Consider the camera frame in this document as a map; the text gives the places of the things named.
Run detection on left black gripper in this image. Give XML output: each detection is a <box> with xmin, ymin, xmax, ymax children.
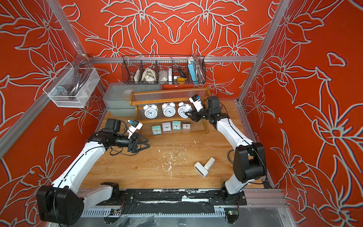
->
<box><xmin>114</xmin><ymin>132</ymin><xmax>150</xmax><ymax>154</ymax></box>

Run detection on mint square alarm clock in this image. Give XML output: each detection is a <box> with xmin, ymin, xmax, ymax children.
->
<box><xmin>152</xmin><ymin>125</ymin><xmax>162</xmax><ymax>135</ymax></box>

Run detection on white square alarm clock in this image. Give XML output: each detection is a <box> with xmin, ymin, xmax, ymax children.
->
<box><xmin>162</xmin><ymin>122</ymin><xmax>172</xmax><ymax>132</ymax></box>

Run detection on white twin-bell clock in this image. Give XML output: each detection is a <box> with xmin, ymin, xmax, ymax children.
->
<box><xmin>178</xmin><ymin>102</ymin><xmax>192</xmax><ymax>119</ymax></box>
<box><xmin>143</xmin><ymin>104</ymin><xmax>158</xmax><ymax>119</ymax></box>
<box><xmin>162</xmin><ymin>102</ymin><xmax>176</xmax><ymax>117</ymax></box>

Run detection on white twin-bell clock front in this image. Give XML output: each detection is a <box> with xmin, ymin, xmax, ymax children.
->
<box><xmin>143</xmin><ymin>104</ymin><xmax>158</xmax><ymax>119</ymax></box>

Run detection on white digital clock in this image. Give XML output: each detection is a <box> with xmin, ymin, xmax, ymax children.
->
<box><xmin>194</xmin><ymin>162</ymin><xmax>209</xmax><ymax>178</ymax></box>

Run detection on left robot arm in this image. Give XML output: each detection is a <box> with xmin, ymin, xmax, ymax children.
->
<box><xmin>36</xmin><ymin>119</ymin><xmax>150</xmax><ymax>226</ymax></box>

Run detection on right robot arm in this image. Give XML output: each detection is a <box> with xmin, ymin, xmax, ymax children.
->
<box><xmin>186</xmin><ymin>94</ymin><xmax>267</xmax><ymax>204</ymax></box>

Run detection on wooden two-tier shelf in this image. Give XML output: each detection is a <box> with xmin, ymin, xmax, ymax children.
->
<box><xmin>130</xmin><ymin>88</ymin><xmax>211</xmax><ymax>136</ymax></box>

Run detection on translucent plastic storage box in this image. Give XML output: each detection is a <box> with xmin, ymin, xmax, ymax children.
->
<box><xmin>103</xmin><ymin>82</ymin><xmax>162</xmax><ymax>117</ymax></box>

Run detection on light blue box in basket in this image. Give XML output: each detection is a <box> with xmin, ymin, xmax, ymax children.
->
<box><xmin>187</xmin><ymin>57</ymin><xmax>198</xmax><ymax>85</ymax></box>

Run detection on white cloth bundle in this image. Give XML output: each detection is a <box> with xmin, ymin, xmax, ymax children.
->
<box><xmin>141</xmin><ymin>68</ymin><xmax>157</xmax><ymax>83</ymax></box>

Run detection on black handled screwdriver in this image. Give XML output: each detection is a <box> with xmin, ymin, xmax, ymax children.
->
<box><xmin>170</xmin><ymin>56</ymin><xmax>187</xmax><ymax>79</ymax></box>

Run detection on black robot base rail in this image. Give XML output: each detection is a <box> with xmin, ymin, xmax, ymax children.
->
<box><xmin>95</xmin><ymin>189</ymin><xmax>247</xmax><ymax>216</ymax></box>

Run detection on black wire wall basket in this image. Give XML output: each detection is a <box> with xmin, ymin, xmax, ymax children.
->
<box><xmin>122</xmin><ymin>54</ymin><xmax>207</xmax><ymax>86</ymax></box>

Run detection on grey hoses in basket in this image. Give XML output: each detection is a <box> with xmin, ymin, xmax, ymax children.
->
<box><xmin>60</xmin><ymin>55</ymin><xmax>91</xmax><ymax>96</ymax></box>

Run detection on white mesh wall basket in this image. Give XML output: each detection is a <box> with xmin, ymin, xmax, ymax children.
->
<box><xmin>43</xmin><ymin>63</ymin><xmax>100</xmax><ymax>108</ymax></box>

